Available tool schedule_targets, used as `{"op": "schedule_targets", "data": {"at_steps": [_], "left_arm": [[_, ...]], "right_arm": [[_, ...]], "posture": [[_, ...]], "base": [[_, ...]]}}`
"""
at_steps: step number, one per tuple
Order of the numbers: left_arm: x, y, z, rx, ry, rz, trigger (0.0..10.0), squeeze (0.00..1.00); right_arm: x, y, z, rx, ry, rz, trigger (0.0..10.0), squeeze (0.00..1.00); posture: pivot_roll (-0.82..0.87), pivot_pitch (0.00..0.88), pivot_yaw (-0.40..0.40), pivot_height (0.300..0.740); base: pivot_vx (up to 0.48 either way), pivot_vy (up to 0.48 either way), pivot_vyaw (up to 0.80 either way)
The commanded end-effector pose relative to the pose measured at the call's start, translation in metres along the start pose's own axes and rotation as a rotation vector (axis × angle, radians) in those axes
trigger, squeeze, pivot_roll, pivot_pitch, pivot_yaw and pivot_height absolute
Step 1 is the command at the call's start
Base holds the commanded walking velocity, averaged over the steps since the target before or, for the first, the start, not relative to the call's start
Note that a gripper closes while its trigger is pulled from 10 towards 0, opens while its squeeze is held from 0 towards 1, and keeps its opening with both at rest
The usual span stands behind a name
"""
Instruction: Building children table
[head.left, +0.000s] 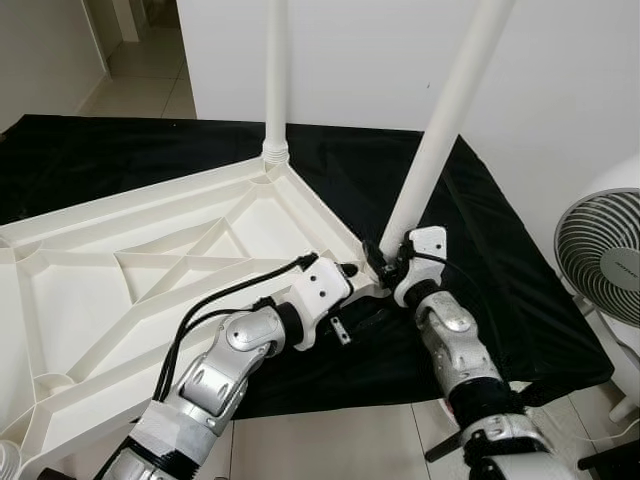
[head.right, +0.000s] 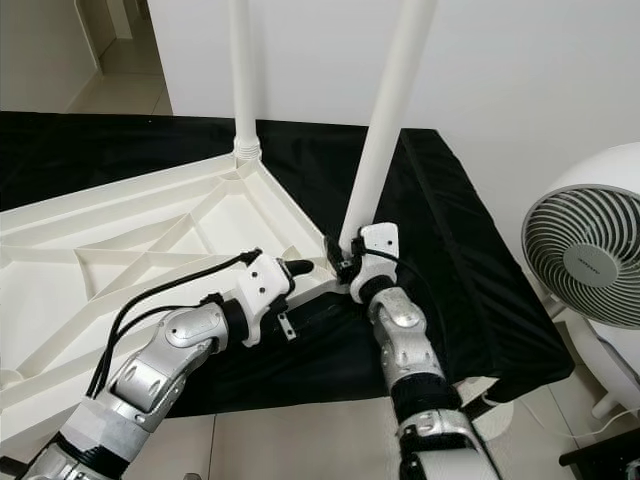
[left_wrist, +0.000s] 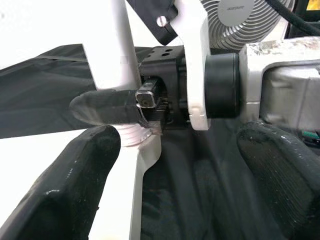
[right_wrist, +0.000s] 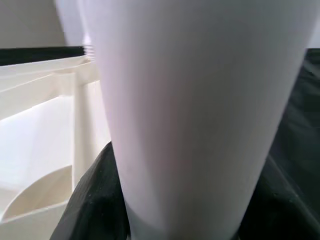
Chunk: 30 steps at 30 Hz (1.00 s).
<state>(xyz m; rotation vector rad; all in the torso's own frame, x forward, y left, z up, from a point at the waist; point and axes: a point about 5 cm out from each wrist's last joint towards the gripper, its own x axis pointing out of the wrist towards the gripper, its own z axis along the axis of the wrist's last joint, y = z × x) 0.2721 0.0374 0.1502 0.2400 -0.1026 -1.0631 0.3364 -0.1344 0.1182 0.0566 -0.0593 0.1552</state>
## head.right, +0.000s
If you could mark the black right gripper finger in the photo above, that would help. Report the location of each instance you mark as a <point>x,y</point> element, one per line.
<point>331,248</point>

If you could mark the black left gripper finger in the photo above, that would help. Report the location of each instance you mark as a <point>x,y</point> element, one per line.
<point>300,268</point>

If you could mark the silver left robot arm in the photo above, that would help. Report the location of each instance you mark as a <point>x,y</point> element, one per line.
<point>160,370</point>

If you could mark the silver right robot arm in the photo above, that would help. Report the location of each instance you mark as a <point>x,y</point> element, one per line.
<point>410,350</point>

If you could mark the black table leg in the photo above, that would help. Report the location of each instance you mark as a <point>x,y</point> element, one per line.
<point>478,396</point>
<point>12,465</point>

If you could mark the black storage rack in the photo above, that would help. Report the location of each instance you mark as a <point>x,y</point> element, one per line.
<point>600,455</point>

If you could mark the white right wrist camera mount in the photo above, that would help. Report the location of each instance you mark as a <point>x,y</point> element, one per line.
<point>380,245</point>

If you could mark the white pedestal fan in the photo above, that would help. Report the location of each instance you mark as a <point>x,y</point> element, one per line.
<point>585,250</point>

